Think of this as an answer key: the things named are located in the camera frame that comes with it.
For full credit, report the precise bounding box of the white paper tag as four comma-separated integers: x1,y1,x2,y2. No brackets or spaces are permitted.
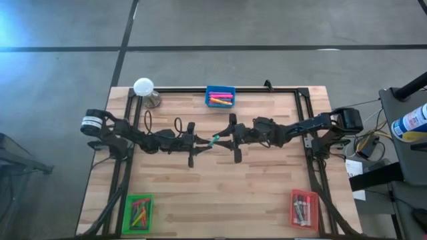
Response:
345,159,364,178

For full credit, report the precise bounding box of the short yellow marker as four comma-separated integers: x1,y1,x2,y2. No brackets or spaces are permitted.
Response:
131,210,146,227

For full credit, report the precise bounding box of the black floor stand leg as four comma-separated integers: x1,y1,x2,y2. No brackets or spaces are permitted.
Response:
0,133,54,176

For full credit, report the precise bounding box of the yellow highlighter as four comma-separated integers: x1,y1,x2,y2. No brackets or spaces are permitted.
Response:
209,97,234,106

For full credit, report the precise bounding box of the black pole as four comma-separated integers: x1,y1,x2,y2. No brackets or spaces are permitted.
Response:
393,71,427,102

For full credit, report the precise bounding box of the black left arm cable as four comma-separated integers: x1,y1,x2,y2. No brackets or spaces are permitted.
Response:
143,109,184,137

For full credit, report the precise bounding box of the black power box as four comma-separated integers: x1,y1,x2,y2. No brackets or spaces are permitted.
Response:
355,135,381,159

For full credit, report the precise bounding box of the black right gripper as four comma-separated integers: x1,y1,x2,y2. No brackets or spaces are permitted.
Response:
215,113,258,164

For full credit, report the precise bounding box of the white blue spray can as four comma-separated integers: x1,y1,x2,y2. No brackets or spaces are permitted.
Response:
391,103,427,143

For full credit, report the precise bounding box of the green plastic basket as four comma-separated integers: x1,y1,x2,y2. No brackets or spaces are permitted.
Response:
121,193,155,235

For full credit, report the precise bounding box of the white mushroom lamp brass base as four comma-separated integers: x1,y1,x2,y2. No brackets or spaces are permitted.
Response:
133,77,163,109

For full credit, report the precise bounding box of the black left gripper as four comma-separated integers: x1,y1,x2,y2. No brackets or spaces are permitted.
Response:
171,121,212,169

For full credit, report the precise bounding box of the grey metal stand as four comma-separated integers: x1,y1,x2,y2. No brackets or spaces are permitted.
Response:
378,87,427,187

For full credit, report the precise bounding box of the black strap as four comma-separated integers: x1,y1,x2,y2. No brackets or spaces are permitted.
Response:
349,162,404,192

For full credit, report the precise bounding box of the red-capped white marker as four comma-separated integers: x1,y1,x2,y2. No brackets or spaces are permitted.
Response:
305,195,312,226

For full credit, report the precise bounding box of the red plastic basket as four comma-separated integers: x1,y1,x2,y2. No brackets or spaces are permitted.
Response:
289,188,320,231

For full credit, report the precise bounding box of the blue plastic basket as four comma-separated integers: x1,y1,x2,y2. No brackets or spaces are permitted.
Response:
204,85,236,109

